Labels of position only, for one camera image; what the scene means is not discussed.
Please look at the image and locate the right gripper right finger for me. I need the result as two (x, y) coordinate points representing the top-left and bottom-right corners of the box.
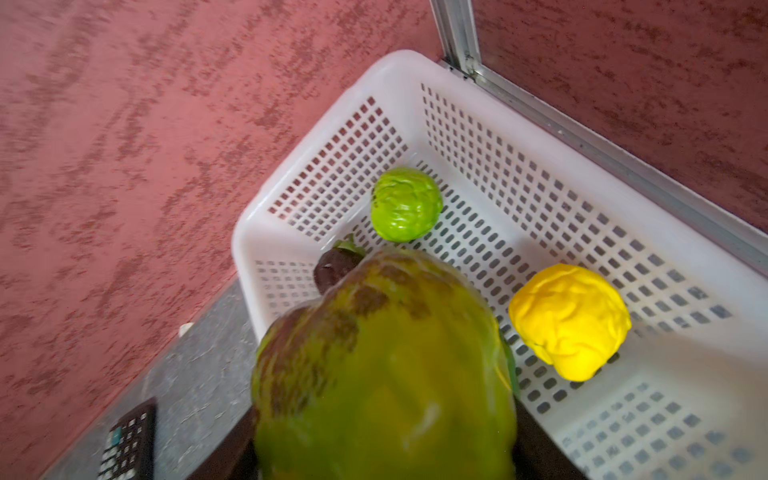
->
(512, 399), (588, 480)

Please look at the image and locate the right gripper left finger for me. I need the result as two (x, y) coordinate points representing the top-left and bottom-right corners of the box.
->
(188, 407), (259, 480)

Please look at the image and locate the yellow fruit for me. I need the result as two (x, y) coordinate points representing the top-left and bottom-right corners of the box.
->
(508, 264), (632, 382)

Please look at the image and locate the light green fruit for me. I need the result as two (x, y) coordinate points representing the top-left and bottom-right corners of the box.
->
(251, 247), (519, 479)
(371, 167), (443, 243)

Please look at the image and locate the white plastic basket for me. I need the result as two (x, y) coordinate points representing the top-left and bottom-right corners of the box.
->
(232, 51), (767, 479)

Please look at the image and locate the dark brown fruit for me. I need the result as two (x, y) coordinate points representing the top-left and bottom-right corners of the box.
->
(313, 234), (367, 295)

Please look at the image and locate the black calculator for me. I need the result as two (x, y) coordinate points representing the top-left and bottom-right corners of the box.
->
(97, 397), (157, 480)

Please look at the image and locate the right aluminium corner post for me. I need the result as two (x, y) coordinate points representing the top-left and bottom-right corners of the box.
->
(431, 1), (767, 276)

